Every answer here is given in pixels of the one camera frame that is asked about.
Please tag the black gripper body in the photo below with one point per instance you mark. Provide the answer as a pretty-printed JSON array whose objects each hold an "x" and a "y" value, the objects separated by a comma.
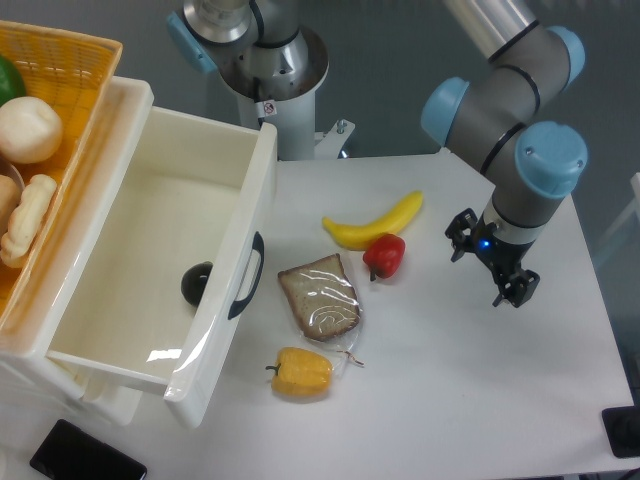
[{"x": 503, "y": 259}]

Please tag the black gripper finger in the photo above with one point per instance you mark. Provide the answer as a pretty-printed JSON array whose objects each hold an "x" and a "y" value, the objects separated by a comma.
[
  {"x": 516, "y": 289},
  {"x": 460, "y": 233}
]

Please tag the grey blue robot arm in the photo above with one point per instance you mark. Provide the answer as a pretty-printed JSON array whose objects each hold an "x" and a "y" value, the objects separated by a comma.
[{"x": 533, "y": 166}]

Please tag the white drawer cabinet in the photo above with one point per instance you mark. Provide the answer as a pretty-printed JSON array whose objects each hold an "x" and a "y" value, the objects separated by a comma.
[{"x": 29, "y": 378}]

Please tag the yellow banana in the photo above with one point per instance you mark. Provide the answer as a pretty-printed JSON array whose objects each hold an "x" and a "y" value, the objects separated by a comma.
[{"x": 361, "y": 237}]

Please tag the red bell pepper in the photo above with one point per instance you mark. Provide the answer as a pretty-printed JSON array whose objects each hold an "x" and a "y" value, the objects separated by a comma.
[{"x": 384, "y": 257}]

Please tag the wrapped brown bread slice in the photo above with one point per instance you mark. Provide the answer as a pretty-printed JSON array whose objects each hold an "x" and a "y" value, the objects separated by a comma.
[{"x": 325, "y": 308}]

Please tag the black device at edge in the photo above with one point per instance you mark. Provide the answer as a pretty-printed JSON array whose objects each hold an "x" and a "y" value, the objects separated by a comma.
[{"x": 622, "y": 429}]

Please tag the yellow bell pepper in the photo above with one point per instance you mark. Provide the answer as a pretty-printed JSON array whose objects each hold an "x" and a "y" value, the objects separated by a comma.
[{"x": 299, "y": 372}]

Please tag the black round fruit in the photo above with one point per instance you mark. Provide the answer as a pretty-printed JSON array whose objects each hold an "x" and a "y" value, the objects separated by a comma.
[{"x": 194, "y": 281}]

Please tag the orange woven basket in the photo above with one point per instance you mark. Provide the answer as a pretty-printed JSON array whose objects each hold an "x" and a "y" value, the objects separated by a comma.
[{"x": 71, "y": 72}]

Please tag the pale twisted bread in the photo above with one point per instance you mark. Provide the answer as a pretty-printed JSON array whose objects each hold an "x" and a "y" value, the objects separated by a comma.
[{"x": 26, "y": 220}]

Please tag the white round bun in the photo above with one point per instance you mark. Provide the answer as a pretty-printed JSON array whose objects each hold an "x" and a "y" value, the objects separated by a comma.
[{"x": 31, "y": 131}]

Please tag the tan bread roll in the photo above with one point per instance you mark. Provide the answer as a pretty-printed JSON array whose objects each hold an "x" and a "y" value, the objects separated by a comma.
[{"x": 10, "y": 195}]

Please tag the black smartphone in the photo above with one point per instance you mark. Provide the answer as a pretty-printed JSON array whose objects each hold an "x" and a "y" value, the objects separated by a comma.
[{"x": 69, "y": 453}]

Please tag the green fruit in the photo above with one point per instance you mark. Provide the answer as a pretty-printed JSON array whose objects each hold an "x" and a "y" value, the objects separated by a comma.
[{"x": 11, "y": 82}]

